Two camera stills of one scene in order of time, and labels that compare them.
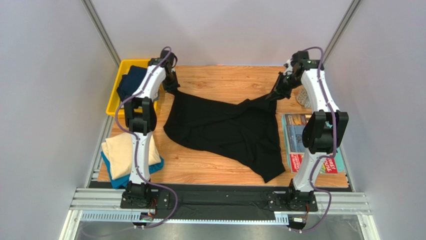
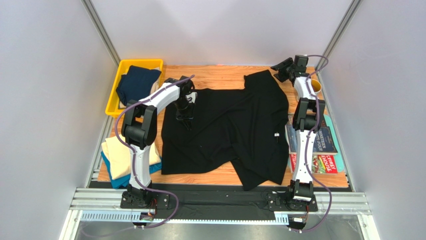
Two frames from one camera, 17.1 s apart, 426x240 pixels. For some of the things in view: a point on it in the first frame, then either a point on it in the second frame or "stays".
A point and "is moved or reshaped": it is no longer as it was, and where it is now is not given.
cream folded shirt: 118,149 stays
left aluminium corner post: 94,17 stays
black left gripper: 167,88 → 187,118
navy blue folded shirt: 130,81 stays
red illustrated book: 329,165 stays
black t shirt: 248,129 is moved or reshaped
